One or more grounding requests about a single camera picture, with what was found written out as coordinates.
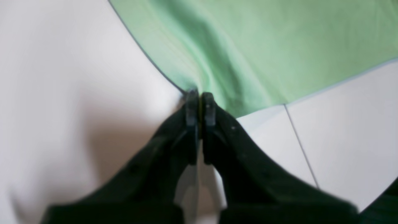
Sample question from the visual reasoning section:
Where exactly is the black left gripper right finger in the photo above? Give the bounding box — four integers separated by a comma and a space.
201, 92, 359, 224

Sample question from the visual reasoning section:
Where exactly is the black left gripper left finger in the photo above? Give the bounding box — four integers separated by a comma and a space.
42, 90, 199, 224

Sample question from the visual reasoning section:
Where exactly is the light green T-shirt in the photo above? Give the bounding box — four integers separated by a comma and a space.
110, 0, 398, 117

